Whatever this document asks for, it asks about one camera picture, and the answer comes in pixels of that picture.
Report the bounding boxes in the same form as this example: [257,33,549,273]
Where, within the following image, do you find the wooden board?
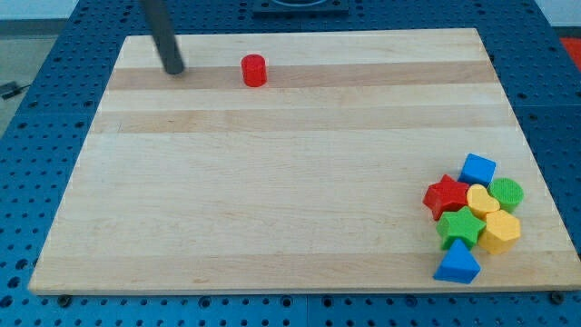
[29,28,580,295]

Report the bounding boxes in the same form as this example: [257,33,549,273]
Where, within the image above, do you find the red cylinder block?
[241,54,268,87]

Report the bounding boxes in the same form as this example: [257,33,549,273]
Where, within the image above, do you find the red star block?
[422,174,469,221]

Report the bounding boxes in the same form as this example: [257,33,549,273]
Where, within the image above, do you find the green star block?
[436,206,487,250]

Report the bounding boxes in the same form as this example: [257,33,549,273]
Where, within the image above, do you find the blue cube block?
[458,154,497,187]

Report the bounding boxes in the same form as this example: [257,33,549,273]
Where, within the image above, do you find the yellow heart block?
[467,184,500,220]

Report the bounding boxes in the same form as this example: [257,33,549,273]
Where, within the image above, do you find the blue triangle block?
[433,239,481,284]

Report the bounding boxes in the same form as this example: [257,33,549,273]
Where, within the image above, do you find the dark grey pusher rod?
[140,0,185,75]

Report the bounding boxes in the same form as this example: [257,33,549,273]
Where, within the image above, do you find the green cylinder block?
[487,177,525,213]

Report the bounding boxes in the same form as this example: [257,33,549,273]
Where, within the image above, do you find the yellow hexagon block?
[478,210,521,254]

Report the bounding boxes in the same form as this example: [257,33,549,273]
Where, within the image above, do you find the red object at right edge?
[559,36,581,70]

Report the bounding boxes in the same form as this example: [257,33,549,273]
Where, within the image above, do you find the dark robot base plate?
[251,0,350,16]

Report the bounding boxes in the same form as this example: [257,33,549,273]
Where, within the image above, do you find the black cable on floor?
[0,81,31,101]

